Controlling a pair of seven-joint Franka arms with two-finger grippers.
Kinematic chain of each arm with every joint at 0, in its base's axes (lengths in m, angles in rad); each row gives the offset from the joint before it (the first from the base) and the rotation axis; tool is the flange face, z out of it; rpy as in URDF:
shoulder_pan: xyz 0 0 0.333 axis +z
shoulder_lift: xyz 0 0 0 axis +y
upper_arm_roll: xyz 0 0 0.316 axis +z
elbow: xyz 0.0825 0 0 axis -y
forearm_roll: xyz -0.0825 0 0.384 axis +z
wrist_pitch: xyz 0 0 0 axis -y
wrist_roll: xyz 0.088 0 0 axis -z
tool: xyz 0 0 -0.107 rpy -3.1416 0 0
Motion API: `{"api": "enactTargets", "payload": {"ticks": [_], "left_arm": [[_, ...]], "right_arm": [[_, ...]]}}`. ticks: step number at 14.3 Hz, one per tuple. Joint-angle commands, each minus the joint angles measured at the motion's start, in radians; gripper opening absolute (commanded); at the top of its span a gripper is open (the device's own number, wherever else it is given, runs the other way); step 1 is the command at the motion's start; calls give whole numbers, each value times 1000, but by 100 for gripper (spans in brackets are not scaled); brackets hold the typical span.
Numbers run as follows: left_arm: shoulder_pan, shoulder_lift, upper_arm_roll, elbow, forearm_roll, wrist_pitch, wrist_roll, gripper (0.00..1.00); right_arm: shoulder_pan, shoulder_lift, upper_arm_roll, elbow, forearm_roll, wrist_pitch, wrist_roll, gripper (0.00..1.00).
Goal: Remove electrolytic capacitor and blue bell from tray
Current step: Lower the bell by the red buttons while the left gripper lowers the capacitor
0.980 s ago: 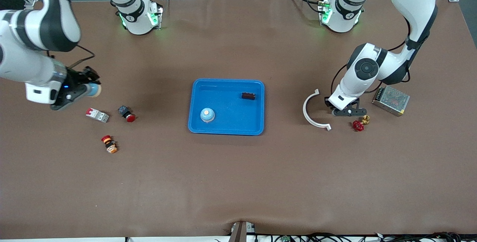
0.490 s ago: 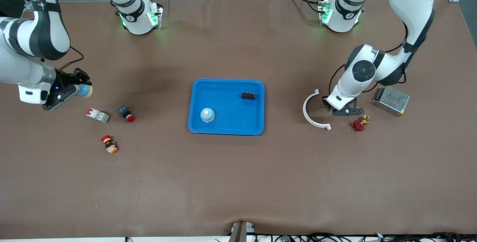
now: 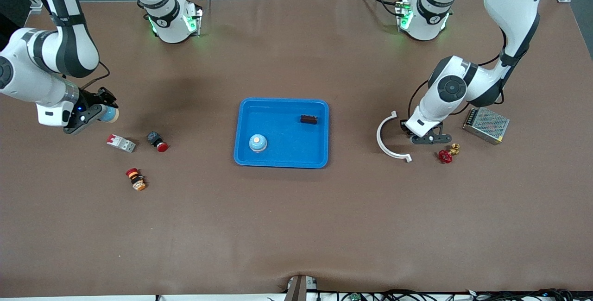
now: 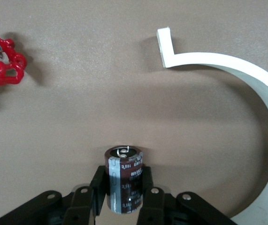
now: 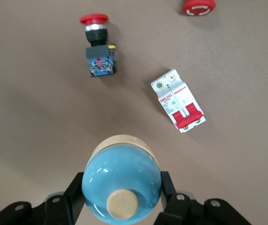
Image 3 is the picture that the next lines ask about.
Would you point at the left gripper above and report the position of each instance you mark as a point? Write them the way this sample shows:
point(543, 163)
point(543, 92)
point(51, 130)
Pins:
point(404, 126)

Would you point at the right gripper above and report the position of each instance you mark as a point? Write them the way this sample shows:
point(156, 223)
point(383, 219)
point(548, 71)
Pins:
point(91, 102)

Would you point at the light blue desk bell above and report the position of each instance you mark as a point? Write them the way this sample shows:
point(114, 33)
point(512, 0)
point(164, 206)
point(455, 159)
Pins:
point(111, 115)
point(258, 143)

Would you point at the dark brown capacitor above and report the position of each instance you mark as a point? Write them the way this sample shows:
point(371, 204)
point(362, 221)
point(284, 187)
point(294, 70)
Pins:
point(309, 119)

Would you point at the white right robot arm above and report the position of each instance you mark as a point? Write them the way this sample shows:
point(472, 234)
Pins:
point(69, 46)

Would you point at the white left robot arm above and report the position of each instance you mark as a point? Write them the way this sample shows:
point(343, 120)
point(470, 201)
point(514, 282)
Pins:
point(514, 4)

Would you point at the red brass valve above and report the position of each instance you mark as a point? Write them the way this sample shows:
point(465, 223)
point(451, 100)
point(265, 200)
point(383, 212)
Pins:
point(445, 156)

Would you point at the white red circuit breaker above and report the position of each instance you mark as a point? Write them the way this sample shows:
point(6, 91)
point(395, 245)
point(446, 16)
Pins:
point(120, 143)

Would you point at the white curved plastic clamp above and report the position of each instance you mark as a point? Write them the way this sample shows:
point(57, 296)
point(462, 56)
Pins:
point(381, 146)

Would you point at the metal mesh power supply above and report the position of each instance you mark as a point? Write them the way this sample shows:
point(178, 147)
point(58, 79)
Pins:
point(486, 125)

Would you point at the red button black blue body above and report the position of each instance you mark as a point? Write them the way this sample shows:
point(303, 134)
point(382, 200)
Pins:
point(157, 141)

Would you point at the red button orange yellow body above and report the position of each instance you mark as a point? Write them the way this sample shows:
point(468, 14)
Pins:
point(135, 179)

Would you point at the blue plastic tray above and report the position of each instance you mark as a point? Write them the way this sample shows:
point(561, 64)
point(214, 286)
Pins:
point(282, 153)

